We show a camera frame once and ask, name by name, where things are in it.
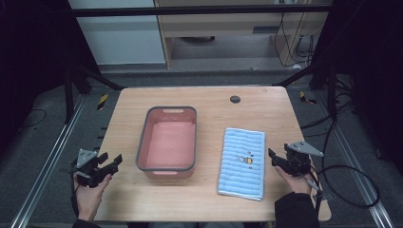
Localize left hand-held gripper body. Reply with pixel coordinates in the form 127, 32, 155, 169
70, 147, 112, 188

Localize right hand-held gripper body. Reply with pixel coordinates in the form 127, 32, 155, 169
283, 140, 325, 178

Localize blue striped towel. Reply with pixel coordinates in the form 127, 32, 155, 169
217, 127, 266, 202

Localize pink plastic basin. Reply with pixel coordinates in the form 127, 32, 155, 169
135, 105, 198, 181

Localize person's right hand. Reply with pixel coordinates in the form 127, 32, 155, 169
274, 165, 314, 195

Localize person's left hand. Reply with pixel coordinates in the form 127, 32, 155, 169
73, 173, 113, 221

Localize yellow black tape strip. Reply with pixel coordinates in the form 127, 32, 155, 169
298, 90, 318, 105
96, 93, 109, 111

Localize black metal stand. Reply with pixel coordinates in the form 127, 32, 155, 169
272, 59, 338, 122
63, 62, 126, 124

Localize black curtain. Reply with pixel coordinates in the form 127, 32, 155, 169
0, 0, 100, 156
312, 0, 403, 175

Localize white cabinet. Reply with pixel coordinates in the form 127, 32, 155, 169
67, 0, 167, 66

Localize wooden shelf desk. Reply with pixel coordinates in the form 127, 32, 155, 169
154, 0, 334, 69

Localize grey cable plug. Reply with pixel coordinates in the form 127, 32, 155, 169
304, 179, 336, 202

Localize thin black cable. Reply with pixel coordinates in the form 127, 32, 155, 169
69, 164, 80, 219

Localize aluminium floor rail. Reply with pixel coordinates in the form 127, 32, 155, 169
316, 90, 394, 228
10, 94, 87, 228

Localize black floor cable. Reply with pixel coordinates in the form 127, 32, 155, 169
19, 107, 48, 129

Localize black looped cable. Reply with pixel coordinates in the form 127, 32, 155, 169
317, 118, 381, 209

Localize black hanging cables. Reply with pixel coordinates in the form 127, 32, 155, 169
273, 11, 318, 68

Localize black horizontal frame bar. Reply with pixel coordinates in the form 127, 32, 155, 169
70, 4, 333, 18

